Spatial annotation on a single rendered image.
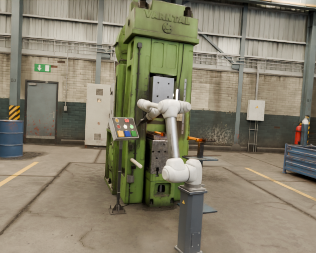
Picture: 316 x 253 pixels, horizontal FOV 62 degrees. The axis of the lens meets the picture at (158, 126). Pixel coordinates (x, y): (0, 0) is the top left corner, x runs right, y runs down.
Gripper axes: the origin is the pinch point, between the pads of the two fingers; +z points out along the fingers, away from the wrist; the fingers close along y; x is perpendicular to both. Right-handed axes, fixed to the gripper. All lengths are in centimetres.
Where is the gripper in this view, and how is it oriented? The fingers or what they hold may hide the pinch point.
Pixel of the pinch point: (138, 124)
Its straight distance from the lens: 326.0
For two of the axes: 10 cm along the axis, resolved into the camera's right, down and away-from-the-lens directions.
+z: -6.3, 4.3, 6.5
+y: 7.2, 0.0, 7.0
